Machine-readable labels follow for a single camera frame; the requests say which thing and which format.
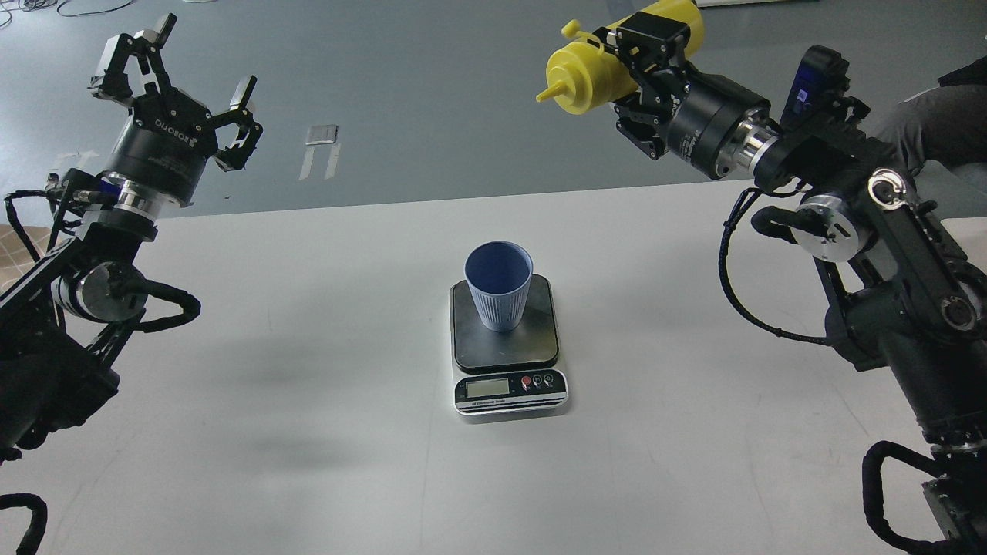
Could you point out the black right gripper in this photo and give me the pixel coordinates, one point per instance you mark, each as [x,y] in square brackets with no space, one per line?
[709,127]

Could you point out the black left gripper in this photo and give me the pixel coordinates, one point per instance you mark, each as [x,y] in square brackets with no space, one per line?
[165,142]

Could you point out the yellow squeeze bottle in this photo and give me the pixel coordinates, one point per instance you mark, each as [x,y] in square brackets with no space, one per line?
[575,73]

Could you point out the blue ribbed plastic cup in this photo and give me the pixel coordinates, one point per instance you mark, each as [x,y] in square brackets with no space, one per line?
[499,276]

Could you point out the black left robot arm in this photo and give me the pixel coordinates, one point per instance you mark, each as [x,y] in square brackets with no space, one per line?
[65,321]

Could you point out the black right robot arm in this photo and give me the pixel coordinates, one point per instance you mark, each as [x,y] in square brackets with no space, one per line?
[901,292]

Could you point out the black digital kitchen scale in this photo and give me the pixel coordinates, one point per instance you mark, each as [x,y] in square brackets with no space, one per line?
[500,374]

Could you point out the beige patterned cloth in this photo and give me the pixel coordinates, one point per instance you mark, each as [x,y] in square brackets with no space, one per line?
[15,257]

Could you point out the seated person grey trousers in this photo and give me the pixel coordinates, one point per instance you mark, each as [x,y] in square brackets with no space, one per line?
[945,124]

